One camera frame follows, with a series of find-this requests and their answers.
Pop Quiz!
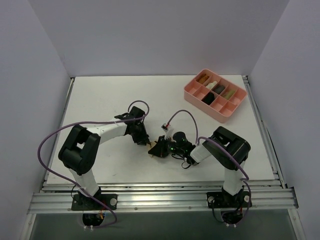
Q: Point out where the beige underwear with navy trim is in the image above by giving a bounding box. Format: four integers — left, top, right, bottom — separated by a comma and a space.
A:
146, 141, 157, 158

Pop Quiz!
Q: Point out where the pink compartment organizer box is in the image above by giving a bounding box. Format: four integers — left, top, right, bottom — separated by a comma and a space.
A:
184, 69, 247, 123

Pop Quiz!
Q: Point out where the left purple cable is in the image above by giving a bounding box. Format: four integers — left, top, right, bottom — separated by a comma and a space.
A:
37, 100, 151, 229

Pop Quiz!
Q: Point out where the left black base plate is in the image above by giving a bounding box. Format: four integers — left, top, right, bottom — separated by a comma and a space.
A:
71, 192, 118, 211

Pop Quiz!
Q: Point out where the olive rolled cloth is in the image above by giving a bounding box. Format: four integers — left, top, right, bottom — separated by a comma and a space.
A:
221, 89, 236, 100

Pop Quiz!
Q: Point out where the aluminium rail frame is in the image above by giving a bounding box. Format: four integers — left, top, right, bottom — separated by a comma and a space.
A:
28, 75, 305, 240

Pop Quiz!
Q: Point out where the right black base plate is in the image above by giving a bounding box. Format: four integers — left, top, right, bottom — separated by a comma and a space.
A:
206, 190, 252, 209

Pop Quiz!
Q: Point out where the white rolled cloth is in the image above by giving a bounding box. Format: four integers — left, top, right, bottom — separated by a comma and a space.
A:
205, 81, 218, 90

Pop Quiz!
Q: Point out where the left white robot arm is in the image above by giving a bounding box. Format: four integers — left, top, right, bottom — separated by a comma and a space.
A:
58, 106, 150, 210

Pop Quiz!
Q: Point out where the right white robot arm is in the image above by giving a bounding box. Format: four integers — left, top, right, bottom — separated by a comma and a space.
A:
148, 123, 251, 207

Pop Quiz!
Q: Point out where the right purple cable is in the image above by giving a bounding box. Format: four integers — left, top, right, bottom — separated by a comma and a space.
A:
164, 109, 252, 226

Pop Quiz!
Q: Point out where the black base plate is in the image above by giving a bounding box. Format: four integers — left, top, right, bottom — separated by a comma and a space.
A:
71, 192, 118, 211
206, 190, 252, 209

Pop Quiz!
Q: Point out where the dark grey rolled cloth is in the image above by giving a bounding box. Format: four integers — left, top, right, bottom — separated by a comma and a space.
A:
212, 84, 226, 95

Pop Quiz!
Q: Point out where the black rolled cloth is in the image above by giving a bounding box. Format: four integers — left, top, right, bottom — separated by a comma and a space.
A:
201, 92, 215, 105

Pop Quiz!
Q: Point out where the orange rolled cloth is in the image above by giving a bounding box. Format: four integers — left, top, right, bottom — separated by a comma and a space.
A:
196, 73, 210, 85

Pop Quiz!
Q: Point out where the thin black wire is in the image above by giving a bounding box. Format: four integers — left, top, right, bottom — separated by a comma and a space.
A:
172, 153, 197, 170

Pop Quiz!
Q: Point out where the purple cable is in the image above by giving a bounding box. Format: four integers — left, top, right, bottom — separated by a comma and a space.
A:
164, 109, 252, 226
37, 100, 151, 229

